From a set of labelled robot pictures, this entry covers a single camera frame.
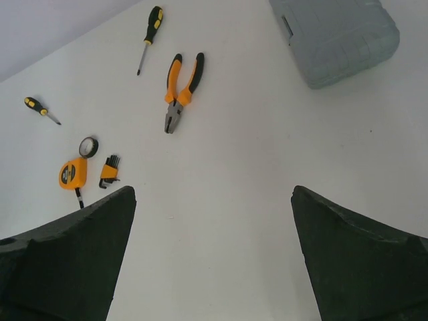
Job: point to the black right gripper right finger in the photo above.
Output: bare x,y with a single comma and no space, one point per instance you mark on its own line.
359,268

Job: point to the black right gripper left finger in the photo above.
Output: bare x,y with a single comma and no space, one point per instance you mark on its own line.
68,269

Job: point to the orange black pliers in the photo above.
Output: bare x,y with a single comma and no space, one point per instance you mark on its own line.
176,102

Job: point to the grey plastic tool case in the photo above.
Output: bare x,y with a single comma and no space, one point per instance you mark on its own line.
334,40

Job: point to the orange tape measure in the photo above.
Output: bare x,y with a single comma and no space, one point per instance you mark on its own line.
73,176

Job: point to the orange hex key set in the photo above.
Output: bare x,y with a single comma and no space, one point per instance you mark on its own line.
109,173

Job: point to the black electrical tape roll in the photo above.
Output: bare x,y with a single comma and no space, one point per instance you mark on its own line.
88,147

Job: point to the short yellow black screwdriver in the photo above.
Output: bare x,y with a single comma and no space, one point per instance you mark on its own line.
35,105

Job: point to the long black yellow screwdriver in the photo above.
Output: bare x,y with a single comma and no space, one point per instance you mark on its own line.
155,20

